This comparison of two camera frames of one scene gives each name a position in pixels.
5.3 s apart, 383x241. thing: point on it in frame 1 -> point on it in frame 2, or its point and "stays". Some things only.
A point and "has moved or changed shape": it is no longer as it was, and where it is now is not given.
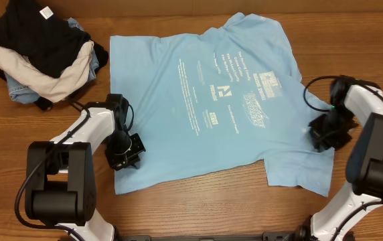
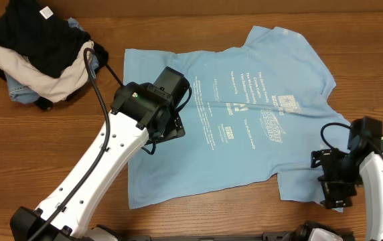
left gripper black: [118, 161] -> [175, 128]
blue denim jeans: [21, 93] stays
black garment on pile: [48, 40] stays
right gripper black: [327, 137] -> [327, 175]
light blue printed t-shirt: [211, 100] has moved or changed shape
